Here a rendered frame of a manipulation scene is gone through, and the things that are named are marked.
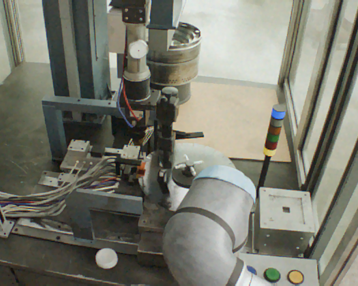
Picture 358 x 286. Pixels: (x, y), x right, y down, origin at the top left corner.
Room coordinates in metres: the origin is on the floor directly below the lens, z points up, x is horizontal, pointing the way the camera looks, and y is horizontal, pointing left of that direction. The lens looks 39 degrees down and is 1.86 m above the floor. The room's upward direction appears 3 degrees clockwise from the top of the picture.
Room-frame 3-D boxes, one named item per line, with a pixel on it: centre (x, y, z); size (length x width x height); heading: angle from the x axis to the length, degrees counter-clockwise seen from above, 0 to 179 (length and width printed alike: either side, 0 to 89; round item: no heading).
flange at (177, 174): (0.95, -0.05, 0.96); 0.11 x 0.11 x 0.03
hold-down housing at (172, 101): (0.93, 0.03, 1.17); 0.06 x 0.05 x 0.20; 75
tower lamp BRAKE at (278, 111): (1.06, -0.33, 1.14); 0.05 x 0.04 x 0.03; 174
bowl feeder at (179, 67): (1.73, 0.05, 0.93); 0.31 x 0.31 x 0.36
